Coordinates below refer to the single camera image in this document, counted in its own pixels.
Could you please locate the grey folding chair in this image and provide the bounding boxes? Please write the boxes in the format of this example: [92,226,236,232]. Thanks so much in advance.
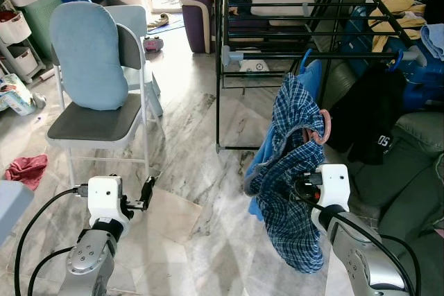
[47,1,167,186]

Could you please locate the dusky red rag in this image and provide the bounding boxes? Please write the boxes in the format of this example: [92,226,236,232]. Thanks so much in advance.
[6,154,50,192]

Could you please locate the black garment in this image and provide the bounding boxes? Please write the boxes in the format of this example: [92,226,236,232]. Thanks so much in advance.
[326,64,407,167]

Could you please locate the yellow clothes pile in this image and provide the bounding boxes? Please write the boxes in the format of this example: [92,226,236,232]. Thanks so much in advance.
[368,0,428,53]

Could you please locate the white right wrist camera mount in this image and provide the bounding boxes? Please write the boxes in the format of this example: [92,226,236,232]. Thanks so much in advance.
[310,164,350,232]

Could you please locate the beige cloth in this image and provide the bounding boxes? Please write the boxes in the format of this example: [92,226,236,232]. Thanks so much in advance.
[146,12,183,34]

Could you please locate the purple armchair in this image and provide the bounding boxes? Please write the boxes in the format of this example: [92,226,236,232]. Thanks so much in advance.
[180,0,334,55]

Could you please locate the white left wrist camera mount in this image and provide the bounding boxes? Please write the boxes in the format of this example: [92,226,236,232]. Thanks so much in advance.
[87,176,126,225]

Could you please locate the blue plastic hanger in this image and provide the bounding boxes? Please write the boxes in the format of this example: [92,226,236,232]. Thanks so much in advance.
[299,47,314,76]
[388,49,405,72]

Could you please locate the pink plastic hanger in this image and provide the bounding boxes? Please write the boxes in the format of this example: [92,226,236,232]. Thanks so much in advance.
[304,107,334,146]

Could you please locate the blue shirt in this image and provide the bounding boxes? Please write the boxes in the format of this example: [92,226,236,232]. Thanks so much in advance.
[246,50,327,221]

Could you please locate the light blue cushion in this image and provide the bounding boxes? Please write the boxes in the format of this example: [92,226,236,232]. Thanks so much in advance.
[49,1,130,112]

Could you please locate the white shelf with bins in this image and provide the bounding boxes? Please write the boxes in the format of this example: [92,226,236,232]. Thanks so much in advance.
[0,0,60,86]

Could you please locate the plastic wrapped pack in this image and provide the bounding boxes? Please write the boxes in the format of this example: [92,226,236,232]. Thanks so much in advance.
[0,74,40,117]

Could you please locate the pink toy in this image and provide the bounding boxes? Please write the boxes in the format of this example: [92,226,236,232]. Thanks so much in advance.
[142,36,166,53]

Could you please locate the light blue folded cloth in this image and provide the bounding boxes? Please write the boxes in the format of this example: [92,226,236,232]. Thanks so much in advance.
[420,22,444,62]

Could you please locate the white printed bag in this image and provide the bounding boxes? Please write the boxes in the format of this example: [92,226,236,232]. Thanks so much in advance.
[239,59,271,74]

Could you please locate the green box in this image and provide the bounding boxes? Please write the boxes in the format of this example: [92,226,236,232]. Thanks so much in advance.
[17,0,67,62]

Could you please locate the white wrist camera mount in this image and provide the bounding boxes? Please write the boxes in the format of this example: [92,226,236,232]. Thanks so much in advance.
[310,164,350,232]
[87,176,126,225]

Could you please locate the black drying rack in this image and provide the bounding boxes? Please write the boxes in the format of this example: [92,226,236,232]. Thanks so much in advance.
[214,0,444,155]

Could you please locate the blue bag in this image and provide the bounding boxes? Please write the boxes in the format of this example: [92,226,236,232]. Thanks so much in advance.
[340,5,444,110]

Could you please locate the blue plaid shorts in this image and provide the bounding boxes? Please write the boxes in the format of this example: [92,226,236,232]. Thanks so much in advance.
[244,73,327,275]

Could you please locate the grey-green sofa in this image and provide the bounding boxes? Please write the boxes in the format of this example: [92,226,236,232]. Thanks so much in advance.
[316,60,444,296]

